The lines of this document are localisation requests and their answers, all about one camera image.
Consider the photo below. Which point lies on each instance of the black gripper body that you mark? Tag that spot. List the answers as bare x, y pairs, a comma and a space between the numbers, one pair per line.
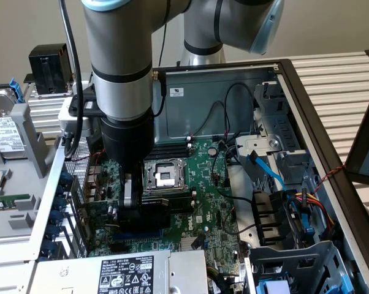
127, 137

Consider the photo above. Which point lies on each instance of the black graphics card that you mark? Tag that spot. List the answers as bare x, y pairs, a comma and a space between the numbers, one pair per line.
98, 211

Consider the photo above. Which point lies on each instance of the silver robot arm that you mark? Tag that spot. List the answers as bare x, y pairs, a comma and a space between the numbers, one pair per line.
120, 46

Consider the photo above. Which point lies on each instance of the metal CPU socket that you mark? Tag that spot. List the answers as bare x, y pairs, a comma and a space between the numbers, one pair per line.
164, 176

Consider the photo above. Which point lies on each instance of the black RAM slot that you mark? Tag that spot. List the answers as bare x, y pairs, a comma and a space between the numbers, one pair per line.
172, 149
170, 153
183, 193
182, 203
182, 198
173, 145
169, 157

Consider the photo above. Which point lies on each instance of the blue PCIe expansion slot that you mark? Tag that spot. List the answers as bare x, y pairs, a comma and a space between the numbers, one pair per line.
135, 236

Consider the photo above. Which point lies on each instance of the green motherboard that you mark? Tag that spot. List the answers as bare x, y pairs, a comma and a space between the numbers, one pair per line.
203, 183

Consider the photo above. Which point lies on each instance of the blue card retention clip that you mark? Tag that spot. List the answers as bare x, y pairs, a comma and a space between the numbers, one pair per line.
62, 191
60, 204
57, 218
67, 178
51, 248
54, 233

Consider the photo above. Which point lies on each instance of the coin cell battery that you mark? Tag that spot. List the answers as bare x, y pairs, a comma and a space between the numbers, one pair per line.
212, 151

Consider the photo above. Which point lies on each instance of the finned chipset heatsink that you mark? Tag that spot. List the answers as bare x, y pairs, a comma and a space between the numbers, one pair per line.
186, 245

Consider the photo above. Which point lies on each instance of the open grey PC case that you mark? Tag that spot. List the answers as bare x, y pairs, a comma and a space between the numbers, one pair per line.
203, 107

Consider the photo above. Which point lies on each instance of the grey power supply unit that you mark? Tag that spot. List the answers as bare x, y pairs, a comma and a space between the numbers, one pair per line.
80, 272

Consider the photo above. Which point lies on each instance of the black CPU cooler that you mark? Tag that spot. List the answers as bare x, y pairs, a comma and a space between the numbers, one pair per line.
49, 70

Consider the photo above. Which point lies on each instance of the grey parts rack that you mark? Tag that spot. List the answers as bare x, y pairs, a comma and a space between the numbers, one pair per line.
25, 220

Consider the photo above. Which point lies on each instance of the green RAM stick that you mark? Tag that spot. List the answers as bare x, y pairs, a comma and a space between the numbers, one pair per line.
6, 202

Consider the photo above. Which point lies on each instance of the silver hard disk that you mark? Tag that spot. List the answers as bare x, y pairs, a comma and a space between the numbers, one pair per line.
3, 131

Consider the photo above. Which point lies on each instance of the grey metal disk bay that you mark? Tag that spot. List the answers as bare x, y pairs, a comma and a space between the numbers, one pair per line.
295, 263
279, 131

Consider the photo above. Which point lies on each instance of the dark framed screen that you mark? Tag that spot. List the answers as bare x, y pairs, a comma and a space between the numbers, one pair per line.
365, 137

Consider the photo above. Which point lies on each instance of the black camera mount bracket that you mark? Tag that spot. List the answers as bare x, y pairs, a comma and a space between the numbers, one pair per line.
89, 107

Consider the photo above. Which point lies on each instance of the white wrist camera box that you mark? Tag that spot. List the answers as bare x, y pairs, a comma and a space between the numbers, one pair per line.
69, 122

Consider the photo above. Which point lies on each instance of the black plastic duct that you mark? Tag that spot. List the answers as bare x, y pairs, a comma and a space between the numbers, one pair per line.
268, 214

